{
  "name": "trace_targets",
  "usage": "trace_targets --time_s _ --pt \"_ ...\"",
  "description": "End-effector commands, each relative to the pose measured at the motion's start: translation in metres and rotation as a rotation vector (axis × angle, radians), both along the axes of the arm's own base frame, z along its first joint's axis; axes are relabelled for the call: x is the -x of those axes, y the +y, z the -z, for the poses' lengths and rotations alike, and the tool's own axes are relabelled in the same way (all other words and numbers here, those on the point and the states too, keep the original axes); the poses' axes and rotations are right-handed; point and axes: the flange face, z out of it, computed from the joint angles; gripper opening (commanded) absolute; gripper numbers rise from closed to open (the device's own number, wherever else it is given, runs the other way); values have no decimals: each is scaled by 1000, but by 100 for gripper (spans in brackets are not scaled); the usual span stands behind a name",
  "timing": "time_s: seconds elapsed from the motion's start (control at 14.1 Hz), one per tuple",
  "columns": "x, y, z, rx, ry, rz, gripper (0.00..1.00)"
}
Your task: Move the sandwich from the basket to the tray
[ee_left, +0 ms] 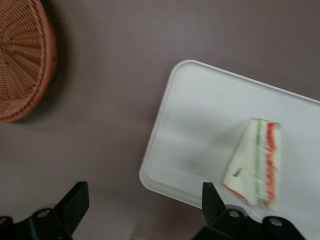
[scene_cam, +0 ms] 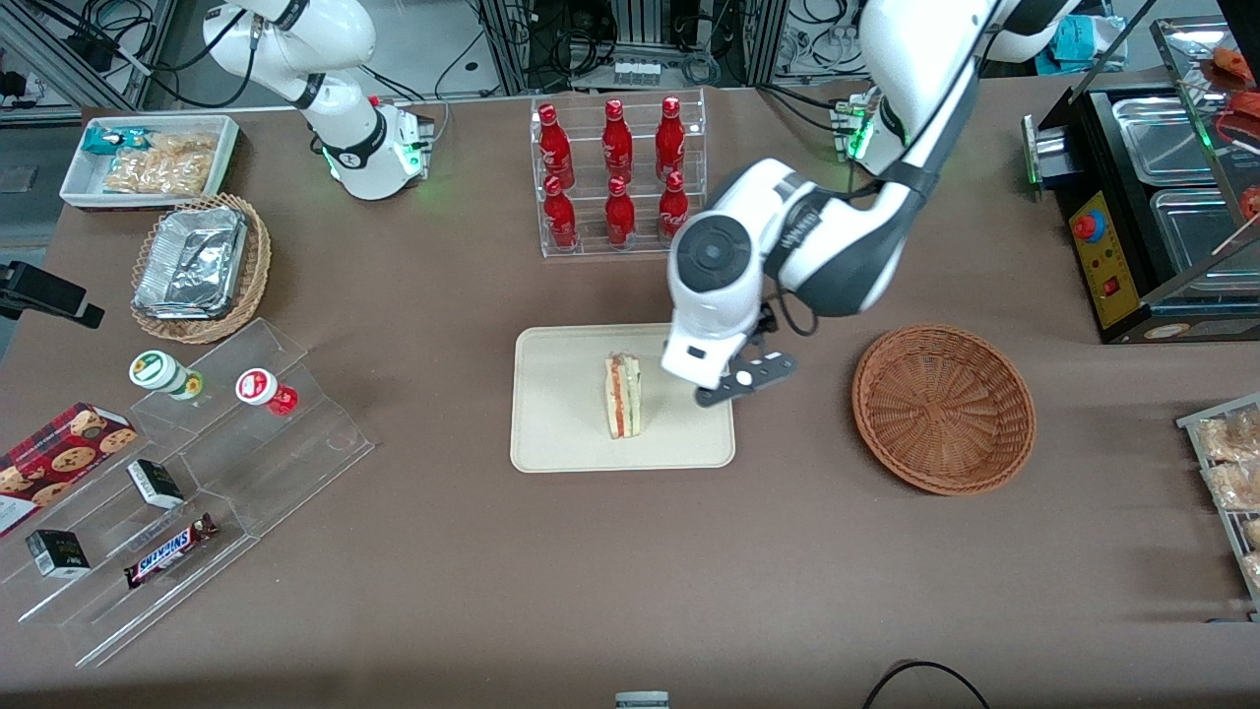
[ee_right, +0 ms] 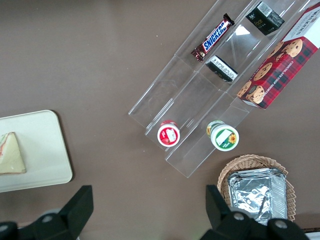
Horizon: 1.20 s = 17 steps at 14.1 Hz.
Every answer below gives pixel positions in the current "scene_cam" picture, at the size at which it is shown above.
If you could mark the black food warmer machine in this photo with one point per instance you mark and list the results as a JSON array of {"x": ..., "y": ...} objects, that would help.
[{"x": 1102, "y": 261}]

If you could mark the small grey white object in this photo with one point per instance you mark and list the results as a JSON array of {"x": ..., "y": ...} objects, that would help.
[{"x": 642, "y": 700}]

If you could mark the red tartan cookie box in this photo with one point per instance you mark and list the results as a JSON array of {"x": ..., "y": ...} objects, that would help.
[{"x": 59, "y": 458}]

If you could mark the triangular sandwich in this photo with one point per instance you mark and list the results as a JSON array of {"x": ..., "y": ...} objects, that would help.
[{"x": 623, "y": 394}]

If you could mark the red cola bottle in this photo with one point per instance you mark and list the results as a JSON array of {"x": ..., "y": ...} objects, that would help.
[
  {"x": 620, "y": 217},
  {"x": 561, "y": 219},
  {"x": 671, "y": 202},
  {"x": 670, "y": 140},
  {"x": 617, "y": 143},
  {"x": 556, "y": 148}
]

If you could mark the clear acrylic stepped display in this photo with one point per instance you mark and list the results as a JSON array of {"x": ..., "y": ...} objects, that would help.
[{"x": 285, "y": 473}]

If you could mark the Snickers chocolate bar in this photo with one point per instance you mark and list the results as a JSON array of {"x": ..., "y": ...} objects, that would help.
[{"x": 169, "y": 551}]

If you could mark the red lid cup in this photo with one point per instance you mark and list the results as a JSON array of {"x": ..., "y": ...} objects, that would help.
[{"x": 260, "y": 386}]

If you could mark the light oval wicker basket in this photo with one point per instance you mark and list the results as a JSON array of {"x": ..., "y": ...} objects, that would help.
[{"x": 258, "y": 266}]

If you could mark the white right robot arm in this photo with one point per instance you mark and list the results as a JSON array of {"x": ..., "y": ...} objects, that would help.
[{"x": 346, "y": 148}]

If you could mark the clear acrylic bottle rack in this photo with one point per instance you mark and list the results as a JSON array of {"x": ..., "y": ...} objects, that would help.
[{"x": 640, "y": 246}]

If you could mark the black clamp-mounted device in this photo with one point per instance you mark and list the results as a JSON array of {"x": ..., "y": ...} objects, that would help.
[{"x": 39, "y": 290}]

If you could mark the red emergency stop button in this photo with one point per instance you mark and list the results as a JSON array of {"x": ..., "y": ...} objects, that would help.
[{"x": 1089, "y": 225}]

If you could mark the clear bag of crackers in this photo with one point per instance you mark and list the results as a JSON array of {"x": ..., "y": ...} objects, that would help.
[{"x": 162, "y": 169}]

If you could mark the beige plastic serving tray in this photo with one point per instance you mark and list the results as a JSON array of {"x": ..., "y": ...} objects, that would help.
[{"x": 561, "y": 404}]

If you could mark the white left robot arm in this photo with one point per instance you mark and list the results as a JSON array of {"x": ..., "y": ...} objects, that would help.
[{"x": 837, "y": 236}]

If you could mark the white power strip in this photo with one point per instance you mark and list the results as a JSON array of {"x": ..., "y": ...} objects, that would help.
[{"x": 637, "y": 73}]

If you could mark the green lid cup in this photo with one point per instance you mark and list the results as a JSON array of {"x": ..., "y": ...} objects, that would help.
[{"x": 157, "y": 370}]

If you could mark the steel warmer pan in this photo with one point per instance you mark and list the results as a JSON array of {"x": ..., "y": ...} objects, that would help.
[
  {"x": 1191, "y": 231},
  {"x": 1157, "y": 138}
]

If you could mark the stacked aluminium foil containers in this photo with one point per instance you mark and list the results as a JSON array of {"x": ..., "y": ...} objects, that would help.
[{"x": 189, "y": 261}]

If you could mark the wrapped bread bag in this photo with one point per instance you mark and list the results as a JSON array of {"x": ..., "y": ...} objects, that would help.
[
  {"x": 1230, "y": 438},
  {"x": 1235, "y": 485}
]

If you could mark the teal snack packet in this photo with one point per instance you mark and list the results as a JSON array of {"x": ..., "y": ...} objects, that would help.
[{"x": 110, "y": 140}]

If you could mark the small black box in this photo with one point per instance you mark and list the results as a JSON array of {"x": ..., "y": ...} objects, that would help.
[
  {"x": 57, "y": 553},
  {"x": 156, "y": 483}
]

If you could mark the teal plastic bag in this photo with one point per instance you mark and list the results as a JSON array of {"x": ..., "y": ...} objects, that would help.
[{"x": 1095, "y": 44}]

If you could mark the brown round wicker basket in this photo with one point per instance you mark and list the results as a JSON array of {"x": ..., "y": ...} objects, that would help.
[{"x": 943, "y": 409}]

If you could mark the white rectangular snack tray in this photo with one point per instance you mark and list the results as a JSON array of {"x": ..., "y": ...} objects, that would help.
[{"x": 79, "y": 182}]

